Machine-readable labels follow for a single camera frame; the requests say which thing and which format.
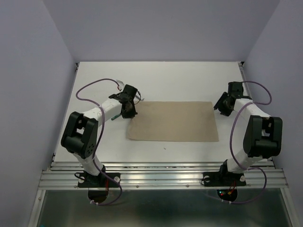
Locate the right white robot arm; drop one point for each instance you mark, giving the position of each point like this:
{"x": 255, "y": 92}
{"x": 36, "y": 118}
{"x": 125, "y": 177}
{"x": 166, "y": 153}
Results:
{"x": 262, "y": 138}

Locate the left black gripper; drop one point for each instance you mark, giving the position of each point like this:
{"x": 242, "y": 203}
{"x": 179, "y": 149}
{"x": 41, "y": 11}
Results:
{"x": 131, "y": 114}

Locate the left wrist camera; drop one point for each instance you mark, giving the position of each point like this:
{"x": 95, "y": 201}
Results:
{"x": 130, "y": 91}

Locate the green handled knife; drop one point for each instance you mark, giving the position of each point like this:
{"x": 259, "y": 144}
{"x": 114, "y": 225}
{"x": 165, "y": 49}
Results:
{"x": 115, "y": 117}

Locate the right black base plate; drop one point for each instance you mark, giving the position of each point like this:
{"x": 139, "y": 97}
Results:
{"x": 217, "y": 179}

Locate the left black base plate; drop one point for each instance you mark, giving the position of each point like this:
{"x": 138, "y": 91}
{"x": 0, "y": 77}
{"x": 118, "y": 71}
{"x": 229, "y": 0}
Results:
{"x": 110, "y": 180}

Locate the aluminium right side rail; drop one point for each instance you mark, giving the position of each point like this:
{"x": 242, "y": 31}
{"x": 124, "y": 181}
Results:
{"x": 246, "y": 85}

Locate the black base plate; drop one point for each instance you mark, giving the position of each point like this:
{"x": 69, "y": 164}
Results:
{"x": 110, "y": 180}
{"x": 217, "y": 179}

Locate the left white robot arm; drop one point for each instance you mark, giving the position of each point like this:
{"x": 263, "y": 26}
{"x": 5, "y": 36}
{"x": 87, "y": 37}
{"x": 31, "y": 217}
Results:
{"x": 81, "y": 131}

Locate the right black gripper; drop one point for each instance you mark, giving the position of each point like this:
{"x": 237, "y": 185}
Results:
{"x": 218, "y": 105}

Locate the beige cloth napkin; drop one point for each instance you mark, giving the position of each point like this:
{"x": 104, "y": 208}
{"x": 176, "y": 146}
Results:
{"x": 173, "y": 122}

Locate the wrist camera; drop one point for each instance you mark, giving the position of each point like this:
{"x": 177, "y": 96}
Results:
{"x": 235, "y": 88}
{"x": 130, "y": 91}

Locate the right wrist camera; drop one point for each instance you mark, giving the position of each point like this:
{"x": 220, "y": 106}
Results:
{"x": 235, "y": 88}

